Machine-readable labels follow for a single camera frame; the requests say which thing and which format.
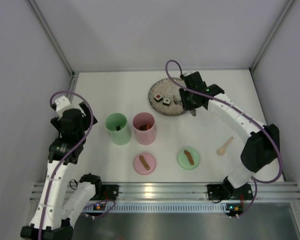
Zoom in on metal tongs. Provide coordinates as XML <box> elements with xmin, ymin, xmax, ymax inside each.
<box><xmin>172</xmin><ymin>95</ymin><xmax>197</xmax><ymax>117</ymax></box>

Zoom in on green dot sushi roll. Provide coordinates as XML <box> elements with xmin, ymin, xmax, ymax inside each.
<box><xmin>162</xmin><ymin>97</ymin><xmax>172</xmax><ymax>106</ymax></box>

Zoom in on green cylindrical container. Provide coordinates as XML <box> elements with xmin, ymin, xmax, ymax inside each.
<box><xmin>105</xmin><ymin>113</ymin><xmax>132</xmax><ymax>146</ymax></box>

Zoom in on speckled ceramic plate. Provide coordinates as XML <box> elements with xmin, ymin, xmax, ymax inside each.
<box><xmin>148</xmin><ymin>77</ymin><xmax>187</xmax><ymax>116</ymax></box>

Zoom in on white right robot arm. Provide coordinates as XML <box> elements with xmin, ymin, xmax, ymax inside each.
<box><xmin>179</xmin><ymin>71</ymin><xmax>280</xmax><ymax>199</ymax></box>

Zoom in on green round lid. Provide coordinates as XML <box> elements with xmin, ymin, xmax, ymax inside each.
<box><xmin>176</xmin><ymin>147</ymin><xmax>201</xmax><ymax>171</ymax></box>

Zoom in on red sushi roll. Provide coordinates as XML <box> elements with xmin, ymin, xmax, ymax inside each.
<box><xmin>153</xmin><ymin>94</ymin><xmax>163</xmax><ymax>103</ymax></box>

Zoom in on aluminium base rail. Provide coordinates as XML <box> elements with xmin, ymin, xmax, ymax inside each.
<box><xmin>29</xmin><ymin>181</ymin><xmax>300</xmax><ymax>202</ymax></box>

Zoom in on pink round lid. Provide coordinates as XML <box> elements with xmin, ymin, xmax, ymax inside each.
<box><xmin>133</xmin><ymin>152</ymin><xmax>157</xmax><ymax>176</ymax></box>

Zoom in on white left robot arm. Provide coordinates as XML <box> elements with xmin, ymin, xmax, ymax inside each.
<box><xmin>20</xmin><ymin>102</ymin><xmax>103</xmax><ymax>240</ymax></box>

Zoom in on white slotted cable duct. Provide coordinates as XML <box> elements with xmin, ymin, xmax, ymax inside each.
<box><xmin>82</xmin><ymin>202</ymin><xmax>241</xmax><ymax>214</ymax></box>

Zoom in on pink cylindrical container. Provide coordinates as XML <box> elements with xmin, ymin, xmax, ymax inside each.
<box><xmin>132</xmin><ymin>112</ymin><xmax>156</xmax><ymax>145</ymax></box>

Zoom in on aluminium frame rail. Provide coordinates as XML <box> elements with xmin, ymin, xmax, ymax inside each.
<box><xmin>26</xmin><ymin>0</ymin><xmax>78</xmax><ymax>91</ymax></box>

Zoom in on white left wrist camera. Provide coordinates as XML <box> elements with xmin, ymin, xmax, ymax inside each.
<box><xmin>54</xmin><ymin>95</ymin><xmax>73</xmax><ymax>117</ymax></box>

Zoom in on brown seaweed piece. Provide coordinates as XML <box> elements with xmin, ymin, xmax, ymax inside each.
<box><xmin>139</xmin><ymin>125</ymin><xmax>147</xmax><ymax>131</ymax></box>

